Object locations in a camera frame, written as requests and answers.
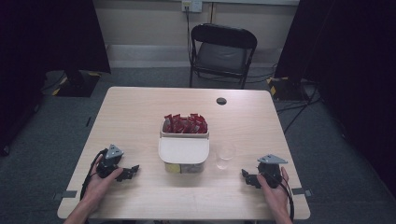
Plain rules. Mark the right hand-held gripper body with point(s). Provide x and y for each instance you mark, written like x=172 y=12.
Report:
x=270 y=174

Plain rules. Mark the person's right hand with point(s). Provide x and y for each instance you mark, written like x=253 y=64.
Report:
x=275 y=196

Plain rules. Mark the person's left hand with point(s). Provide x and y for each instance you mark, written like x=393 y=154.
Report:
x=99 y=186

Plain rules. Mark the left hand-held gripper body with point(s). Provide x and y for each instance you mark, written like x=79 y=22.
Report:
x=109 y=163

